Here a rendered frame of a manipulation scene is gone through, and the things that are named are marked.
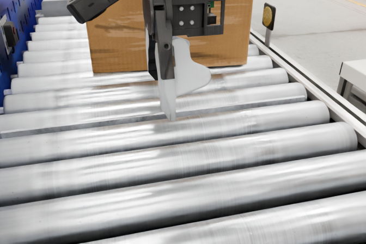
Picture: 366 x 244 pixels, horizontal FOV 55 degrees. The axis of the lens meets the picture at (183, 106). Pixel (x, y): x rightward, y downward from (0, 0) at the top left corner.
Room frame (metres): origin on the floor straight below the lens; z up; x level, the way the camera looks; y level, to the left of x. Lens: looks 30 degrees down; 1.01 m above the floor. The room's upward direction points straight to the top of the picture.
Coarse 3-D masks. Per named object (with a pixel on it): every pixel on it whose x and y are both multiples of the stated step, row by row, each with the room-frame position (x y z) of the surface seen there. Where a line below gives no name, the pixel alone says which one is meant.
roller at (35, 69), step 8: (248, 48) 0.71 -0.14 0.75; (256, 48) 0.71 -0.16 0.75; (248, 56) 0.70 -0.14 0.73; (24, 64) 0.62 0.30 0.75; (32, 64) 0.62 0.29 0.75; (40, 64) 0.62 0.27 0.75; (48, 64) 0.62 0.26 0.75; (56, 64) 0.62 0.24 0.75; (64, 64) 0.62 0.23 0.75; (72, 64) 0.63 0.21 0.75; (80, 64) 0.63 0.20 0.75; (88, 64) 0.63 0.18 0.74; (24, 72) 0.60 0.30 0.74; (32, 72) 0.60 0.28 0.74; (40, 72) 0.60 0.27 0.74; (48, 72) 0.61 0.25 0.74; (56, 72) 0.61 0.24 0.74; (64, 72) 0.61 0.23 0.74; (72, 72) 0.61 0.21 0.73
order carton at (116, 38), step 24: (120, 0) 0.59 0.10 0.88; (240, 0) 0.61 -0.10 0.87; (96, 24) 0.58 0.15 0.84; (120, 24) 0.59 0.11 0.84; (216, 24) 0.61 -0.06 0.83; (240, 24) 0.61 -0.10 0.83; (96, 48) 0.58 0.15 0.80; (120, 48) 0.59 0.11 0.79; (144, 48) 0.59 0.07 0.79; (192, 48) 0.60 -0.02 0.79; (216, 48) 0.61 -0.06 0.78; (240, 48) 0.62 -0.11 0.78; (96, 72) 0.58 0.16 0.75
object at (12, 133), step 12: (300, 96) 0.50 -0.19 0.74; (192, 108) 0.46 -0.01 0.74; (204, 108) 0.46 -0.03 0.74; (216, 108) 0.46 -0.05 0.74; (228, 108) 0.47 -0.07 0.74; (240, 108) 0.47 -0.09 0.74; (96, 120) 0.43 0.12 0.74; (108, 120) 0.43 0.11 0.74; (120, 120) 0.43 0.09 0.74; (132, 120) 0.43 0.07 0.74; (144, 120) 0.44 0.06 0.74; (12, 132) 0.40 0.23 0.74; (24, 132) 0.40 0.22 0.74; (36, 132) 0.40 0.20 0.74; (48, 132) 0.41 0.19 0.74
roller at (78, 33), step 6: (60, 30) 0.82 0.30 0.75; (66, 30) 0.82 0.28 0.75; (72, 30) 0.82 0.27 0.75; (78, 30) 0.82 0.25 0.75; (84, 30) 0.83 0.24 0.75; (36, 36) 0.79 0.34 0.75; (42, 36) 0.79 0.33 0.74; (48, 36) 0.80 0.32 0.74; (54, 36) 0.80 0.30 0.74; (60, 36) 0.80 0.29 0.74; (66, 36) 0.80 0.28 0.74; (72, 36) 0.81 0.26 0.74; (78, 36) 0.81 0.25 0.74; (84, 36) 0.81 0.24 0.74
